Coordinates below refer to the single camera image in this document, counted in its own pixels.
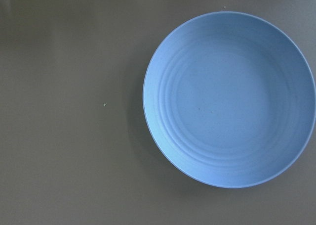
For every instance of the blue round plate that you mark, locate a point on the blue round plate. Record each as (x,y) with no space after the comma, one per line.
(229,99)

